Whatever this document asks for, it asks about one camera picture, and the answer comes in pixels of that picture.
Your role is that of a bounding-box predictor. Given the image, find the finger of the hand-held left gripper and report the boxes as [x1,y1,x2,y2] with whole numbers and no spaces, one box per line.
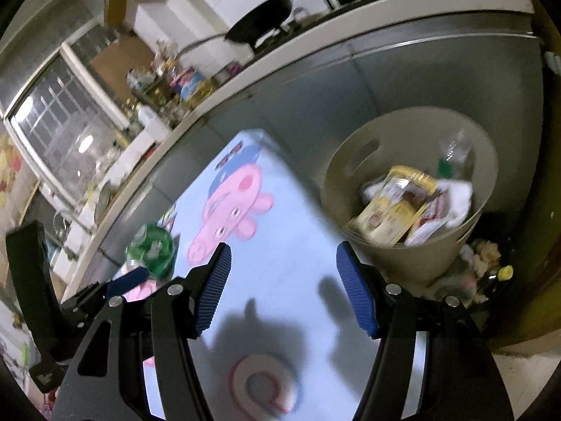
[105,267,150,298]

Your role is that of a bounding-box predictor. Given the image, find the yellow and brown carton box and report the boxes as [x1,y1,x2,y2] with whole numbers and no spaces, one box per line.
[348,166,439,244]

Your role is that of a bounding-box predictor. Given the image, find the green drink can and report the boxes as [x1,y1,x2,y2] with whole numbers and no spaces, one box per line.
[125,223,177,279]

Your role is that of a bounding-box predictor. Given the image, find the clear plastic wrapper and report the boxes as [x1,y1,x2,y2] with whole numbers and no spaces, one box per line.
[438,131,476,180]

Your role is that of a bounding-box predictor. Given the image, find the pink foil wrapper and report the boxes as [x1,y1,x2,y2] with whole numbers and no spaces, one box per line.
[418,191,450,224]

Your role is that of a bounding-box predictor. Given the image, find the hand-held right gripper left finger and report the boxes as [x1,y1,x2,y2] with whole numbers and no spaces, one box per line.
[50,242,232,421]

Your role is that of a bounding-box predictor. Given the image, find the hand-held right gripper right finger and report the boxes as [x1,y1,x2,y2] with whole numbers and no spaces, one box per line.
[337,242,515,421]

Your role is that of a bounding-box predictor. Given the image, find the floral cloth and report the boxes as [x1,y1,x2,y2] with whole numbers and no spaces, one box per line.
[458,238,502,305]

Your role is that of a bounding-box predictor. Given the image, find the black wok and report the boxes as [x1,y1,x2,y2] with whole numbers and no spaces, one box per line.
[225,0,293,49]

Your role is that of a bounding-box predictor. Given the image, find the row of condiment bottles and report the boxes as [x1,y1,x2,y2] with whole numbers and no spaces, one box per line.
[127,39,220,117]

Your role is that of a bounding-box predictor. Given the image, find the white plastic bottle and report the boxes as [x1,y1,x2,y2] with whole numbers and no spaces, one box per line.
[137,104,171,140]

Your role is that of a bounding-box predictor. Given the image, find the yellow oil bottle blue label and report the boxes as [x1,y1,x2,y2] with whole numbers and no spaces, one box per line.
[175,67,207,99]

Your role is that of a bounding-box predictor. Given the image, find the beige trash bin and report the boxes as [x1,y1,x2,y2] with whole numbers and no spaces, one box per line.
[320,105,498,288]

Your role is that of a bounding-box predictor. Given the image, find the grey kitchen cabinet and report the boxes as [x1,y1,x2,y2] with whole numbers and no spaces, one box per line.
[66,31,546,290]

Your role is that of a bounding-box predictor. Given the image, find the kitchen window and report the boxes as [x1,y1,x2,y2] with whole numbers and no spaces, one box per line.
[4,44,130,213]

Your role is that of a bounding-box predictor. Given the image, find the cartoon pig printed tablecloth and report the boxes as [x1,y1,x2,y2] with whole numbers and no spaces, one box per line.
[109,129,428,421]

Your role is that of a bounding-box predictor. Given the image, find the wall poster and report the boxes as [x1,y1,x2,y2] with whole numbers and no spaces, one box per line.
[0,134,40,213]

